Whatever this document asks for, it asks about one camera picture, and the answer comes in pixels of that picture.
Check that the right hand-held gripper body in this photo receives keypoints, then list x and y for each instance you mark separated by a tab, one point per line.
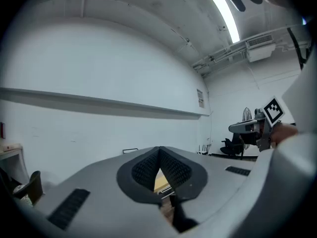
272	111

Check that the paper wall notice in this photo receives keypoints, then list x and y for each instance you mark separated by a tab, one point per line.
200	98

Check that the black standing fan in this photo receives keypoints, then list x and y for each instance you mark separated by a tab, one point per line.
247	114

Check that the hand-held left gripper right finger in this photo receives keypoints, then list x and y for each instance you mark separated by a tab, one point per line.
218	182

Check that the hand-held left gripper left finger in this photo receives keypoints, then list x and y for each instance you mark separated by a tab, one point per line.
99	182

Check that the white air conditioner unit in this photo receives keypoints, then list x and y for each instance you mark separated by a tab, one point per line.
261	51

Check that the white desk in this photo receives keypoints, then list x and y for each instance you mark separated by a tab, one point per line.
10	150

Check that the person's right hand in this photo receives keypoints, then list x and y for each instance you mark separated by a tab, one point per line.
284	133

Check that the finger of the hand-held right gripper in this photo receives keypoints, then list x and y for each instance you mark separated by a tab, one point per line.
241	128

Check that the white ceiling pipes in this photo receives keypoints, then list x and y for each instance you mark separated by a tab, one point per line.
218	56

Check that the black office chair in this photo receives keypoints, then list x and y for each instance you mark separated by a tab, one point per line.
232	146

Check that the black chair with patterned cushion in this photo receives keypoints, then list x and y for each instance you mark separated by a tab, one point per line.
33	186

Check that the ceiling strip light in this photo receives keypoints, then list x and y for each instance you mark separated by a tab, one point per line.
224	14

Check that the small wall-mounted box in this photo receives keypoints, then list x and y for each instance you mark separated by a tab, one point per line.
2	130

